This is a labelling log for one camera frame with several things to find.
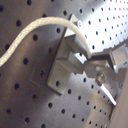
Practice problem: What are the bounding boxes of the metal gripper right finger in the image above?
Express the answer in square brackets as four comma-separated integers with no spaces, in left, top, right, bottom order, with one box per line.
[86,41,128,69]

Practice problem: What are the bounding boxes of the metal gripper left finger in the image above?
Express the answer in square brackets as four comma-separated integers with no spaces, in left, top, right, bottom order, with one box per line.
[84,63,128,106]

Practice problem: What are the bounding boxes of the white braided cable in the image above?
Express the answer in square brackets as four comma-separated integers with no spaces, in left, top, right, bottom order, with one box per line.
[0,16,93,68]

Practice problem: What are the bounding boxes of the grey metal cable clip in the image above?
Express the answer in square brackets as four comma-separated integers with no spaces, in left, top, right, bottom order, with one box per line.
[46,20,92,97]

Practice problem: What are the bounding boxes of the perforated metal board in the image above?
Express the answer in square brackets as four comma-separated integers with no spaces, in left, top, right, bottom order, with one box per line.
[0,0,128,128]

